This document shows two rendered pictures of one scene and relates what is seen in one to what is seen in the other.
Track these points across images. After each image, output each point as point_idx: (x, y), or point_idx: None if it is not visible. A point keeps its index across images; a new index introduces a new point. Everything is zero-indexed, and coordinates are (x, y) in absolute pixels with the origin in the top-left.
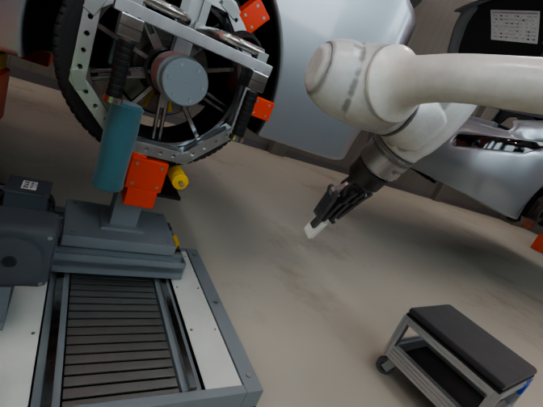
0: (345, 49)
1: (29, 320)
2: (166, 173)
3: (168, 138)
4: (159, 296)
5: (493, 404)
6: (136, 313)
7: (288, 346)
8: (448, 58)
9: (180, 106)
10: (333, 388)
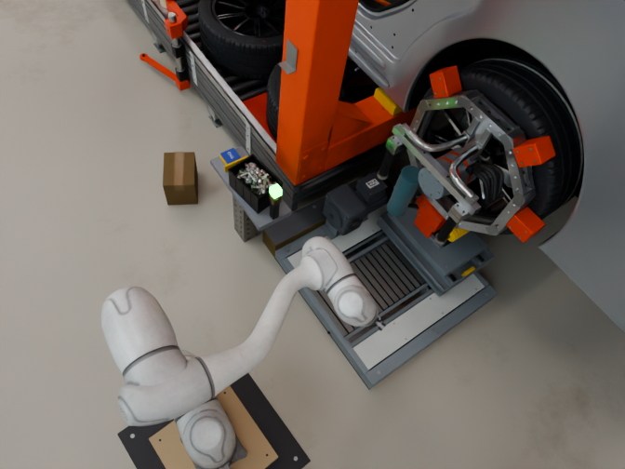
0: (306, 246)
1: (343, 245)
2: None
3: None
4: (412, 292)
5: None
6: (387, 287)
7: (445, 410)
8: (285, 275)
9: None
10: (425, 457)
